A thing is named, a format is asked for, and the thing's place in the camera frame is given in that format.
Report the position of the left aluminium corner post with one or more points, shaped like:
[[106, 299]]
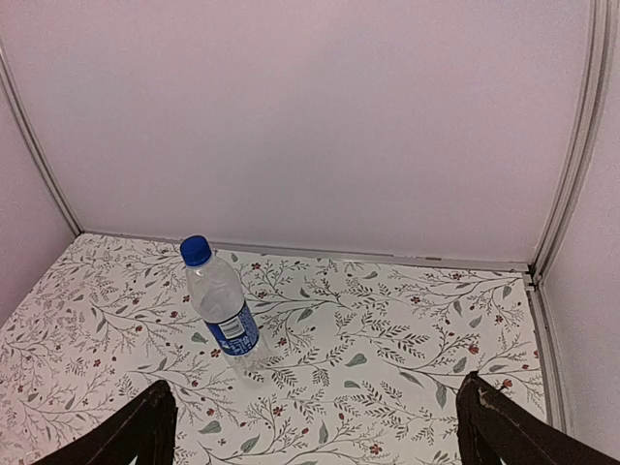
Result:
[[34, 147]]

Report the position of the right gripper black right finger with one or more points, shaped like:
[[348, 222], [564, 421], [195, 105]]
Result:
[[492, 429]]

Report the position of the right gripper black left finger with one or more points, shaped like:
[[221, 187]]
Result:
[[141, 432]]

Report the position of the floral patterned table mat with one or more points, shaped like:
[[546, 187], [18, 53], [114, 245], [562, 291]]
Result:
[[365, 359]]

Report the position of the blue label plastic bottle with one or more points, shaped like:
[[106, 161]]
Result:
[[217, 297]]

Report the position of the aluminium corner post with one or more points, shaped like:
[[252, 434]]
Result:
[[34, 147], [602, 32]]

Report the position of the blue bottle cap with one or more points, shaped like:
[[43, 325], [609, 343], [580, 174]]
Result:
[[195, 251]]

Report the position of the right aluminium corner post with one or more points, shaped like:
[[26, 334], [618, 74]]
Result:
[[602, 32]]

